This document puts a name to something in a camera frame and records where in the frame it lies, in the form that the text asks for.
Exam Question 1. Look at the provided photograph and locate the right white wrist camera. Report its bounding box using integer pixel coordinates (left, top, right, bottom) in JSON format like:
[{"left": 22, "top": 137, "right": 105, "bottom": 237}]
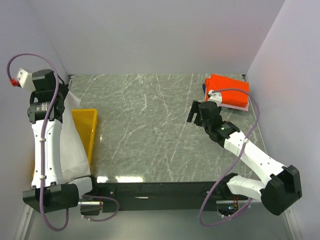
[{"left": 207, "top": 90, "right": 222, "bottom": 107}]

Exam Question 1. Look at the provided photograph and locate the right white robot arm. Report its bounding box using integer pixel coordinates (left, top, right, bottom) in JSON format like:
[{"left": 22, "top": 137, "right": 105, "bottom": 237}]
[{"left": 186, "top": 100, "right": 302, "bottom": 216}]

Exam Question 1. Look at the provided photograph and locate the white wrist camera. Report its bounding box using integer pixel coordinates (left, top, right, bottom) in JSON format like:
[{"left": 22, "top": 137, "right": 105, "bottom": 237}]
[
  {"left": 9, "top": 68, "right": 35, "bottom": 93},
  {"left": 207, "top": 90, "right": 222, "bottom": 107}
]

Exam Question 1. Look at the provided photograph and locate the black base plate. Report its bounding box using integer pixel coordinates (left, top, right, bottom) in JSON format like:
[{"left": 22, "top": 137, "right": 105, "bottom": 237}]
[{"left": 79, "top": 181, "right": 251, "bottom": 216}]

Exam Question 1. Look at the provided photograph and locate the white t shirt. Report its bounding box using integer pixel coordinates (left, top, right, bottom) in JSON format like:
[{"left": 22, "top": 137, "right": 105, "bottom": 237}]
[{"left": 60, "top": 91, "right": 90, "bottom": 182}]

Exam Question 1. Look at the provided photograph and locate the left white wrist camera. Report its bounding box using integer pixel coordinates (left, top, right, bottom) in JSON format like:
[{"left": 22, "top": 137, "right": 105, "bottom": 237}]
[{"left": 9, "top": 68, "right": 35, "bottom": 93}]

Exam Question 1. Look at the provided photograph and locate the folded pink t shirt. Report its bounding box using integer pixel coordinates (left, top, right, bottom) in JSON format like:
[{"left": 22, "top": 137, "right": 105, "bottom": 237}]
[{"left": 205, "top": 92, "right": 250, "bottom": 112}]

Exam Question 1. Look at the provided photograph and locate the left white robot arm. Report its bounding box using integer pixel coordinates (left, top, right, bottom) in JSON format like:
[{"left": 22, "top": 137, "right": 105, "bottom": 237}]
[{"left": 22, "top": 69, "right": 100, "bottom": 213}]

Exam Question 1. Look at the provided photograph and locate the yellow plastic tray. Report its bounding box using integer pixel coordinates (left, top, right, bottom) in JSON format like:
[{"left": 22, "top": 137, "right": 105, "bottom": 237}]
[{"left": 31, "top": 108, "right": 98, "bottom": 186}]

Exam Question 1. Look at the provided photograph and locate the folded blue t shirt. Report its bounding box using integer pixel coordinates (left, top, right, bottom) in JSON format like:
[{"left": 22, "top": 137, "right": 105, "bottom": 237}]
[{"left": 202, "top": 83, "right": 206, "bottom": 94}]

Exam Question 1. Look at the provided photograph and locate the aluminium frame rail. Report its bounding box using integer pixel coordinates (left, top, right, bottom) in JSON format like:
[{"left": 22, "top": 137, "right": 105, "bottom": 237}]
[{"left": 14, "top": 204, "right": 33, "bottom": 240}]

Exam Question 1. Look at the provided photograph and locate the folded orange t shirt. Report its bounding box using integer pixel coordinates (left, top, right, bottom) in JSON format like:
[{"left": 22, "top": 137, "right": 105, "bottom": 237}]
[{"left": 204, "top": 74, "right": 250, "bottom": 107}]

